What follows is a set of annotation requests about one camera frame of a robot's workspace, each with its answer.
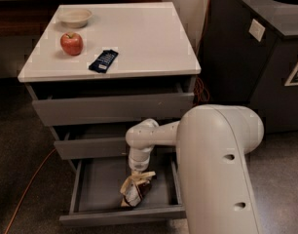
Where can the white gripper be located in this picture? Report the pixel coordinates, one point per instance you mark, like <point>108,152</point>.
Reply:
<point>138,164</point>

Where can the brown chip bag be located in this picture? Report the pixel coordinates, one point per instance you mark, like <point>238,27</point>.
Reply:
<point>133,199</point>

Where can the grey bottom drawer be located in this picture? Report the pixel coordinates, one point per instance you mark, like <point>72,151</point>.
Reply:
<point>96,198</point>

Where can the grey drawer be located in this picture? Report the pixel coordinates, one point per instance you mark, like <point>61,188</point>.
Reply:
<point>97,110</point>
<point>94,141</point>
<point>96,198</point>

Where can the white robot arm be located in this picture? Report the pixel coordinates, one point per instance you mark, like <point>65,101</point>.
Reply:
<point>211,142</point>

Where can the grey middle drawer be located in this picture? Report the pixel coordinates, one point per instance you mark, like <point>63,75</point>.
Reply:
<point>94,141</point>

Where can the grey top drawer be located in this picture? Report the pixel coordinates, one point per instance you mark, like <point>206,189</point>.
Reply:
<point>97,110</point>

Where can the grey drawer cabinet white top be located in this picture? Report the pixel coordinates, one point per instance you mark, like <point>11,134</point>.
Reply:
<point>154,55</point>

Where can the dark blue snack bar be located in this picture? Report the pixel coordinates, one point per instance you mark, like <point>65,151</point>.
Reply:
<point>103,62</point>

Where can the red apple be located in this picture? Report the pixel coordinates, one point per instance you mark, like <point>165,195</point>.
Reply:
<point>72,43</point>

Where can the white paper bowl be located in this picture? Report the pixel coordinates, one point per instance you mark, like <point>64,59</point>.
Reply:
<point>75,18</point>

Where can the framed sign on bin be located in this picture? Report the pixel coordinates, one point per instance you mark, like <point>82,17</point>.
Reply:
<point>296,72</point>

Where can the black trash bin cabinet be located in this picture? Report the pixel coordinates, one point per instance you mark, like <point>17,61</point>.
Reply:
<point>240,70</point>

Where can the white label on bin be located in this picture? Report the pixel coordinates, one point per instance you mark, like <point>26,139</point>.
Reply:
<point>257,30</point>

